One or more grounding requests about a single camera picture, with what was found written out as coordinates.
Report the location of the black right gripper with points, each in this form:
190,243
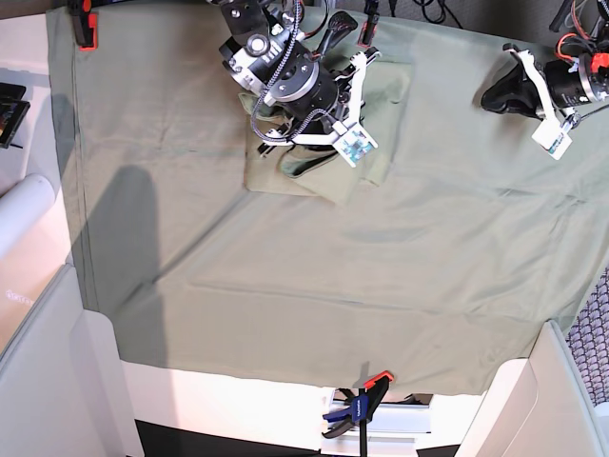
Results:
287,92

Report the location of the blue bar clamp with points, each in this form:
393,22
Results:
359,409

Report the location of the green table cloth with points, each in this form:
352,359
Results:
439,274

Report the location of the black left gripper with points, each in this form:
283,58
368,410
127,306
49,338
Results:
569,85

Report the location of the light green T-shirt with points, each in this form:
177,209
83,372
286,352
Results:
333,171

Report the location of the red clamp top left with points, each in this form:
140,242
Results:
84,24

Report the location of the white paper roll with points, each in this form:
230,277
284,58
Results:
22,207

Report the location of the red clamp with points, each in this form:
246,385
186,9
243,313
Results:
84,24
371,10

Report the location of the black phone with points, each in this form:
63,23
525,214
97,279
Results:
14,109

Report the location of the red clamp top middle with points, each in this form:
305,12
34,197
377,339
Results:
371,10

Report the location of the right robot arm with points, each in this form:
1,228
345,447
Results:
246,18

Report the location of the black mesh chair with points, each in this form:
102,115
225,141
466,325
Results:
588,341

